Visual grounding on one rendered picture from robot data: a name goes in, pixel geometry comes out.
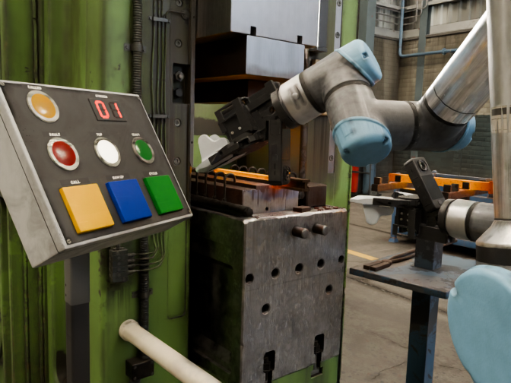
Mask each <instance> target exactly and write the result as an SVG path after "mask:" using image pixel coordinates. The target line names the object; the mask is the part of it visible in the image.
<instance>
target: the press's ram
mask: <svg viewBox="0 0 511 383"><path fill-rule="evenodd" d="M318 25H319V0H196V16H195V44H201V43H208V42H212V41H217V40H224V39H229V38H233V37H237V36H245V35H250V36H258V37H262V38H267V39H272V40H280V41H284V42H289V43H296V44H301V45H304V46H305V47H304V49H308V48H313V47H317V42H318Z"/></svg>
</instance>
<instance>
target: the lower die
mask: <svg viewBox="0 0 511 383"><path fill-rule="evenodd" d="M195 174H196V171H195V170H194V169H192V172H191V194H195ZM235 176H236V183H233V177H232V176H228V177H227V180H226V199H227V202H230V203H233V204H240V205H243V206H247V207H250V208H251V209H252V210H253V214H261V213H268V212H275V211H283V210H293V207H297V206H298V194H299V192H298V191H294V190H289V189H284V188H273V185H269V184H268V180H267V179H258V178H253V177H248V176H238V175H235ZM204 193H205V173H198V195H200V196H204ZM207 195H208V198H213V195H214V174H213V173H208V177H207ZM216 196H217V199H218V200H219V201H222V200H223V197H224V176H223V175H222V174H218V175H217V179H216ZM266 207H268V210H265V209H266Z"/></svg>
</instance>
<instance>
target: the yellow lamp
mask: <svg viewBox="0 0 511 383"><path fill-rule="evenodd" d="M31 103H32V106H33V107H34V109H35V110H36V111H37V112H38V113H39V114H40V115H41V116H43V117H45V118H49V119H50V118H53V117H54V116H55V115H56V108H55V106H54V104H53V103H52V101H51V100H50V99H49V98H48V97H46V96H44V95H42V94H39V93H36V94H34V95H33V96H32V97H31Z"/></svg>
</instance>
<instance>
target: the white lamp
mask: <svg viewBox="0 0 511 383"><path fill-rule="evenodd" d="M98 150H99V152H100V155H101V156H102V158H103V159H105V160H106V161H108V162H110V163H115V162H116V161H117V160H118V154H117V151H116V149H115V147H114V146H113V145H112V144H111V143H110V142H108V141H100V142H99V143H98Z"/></svg>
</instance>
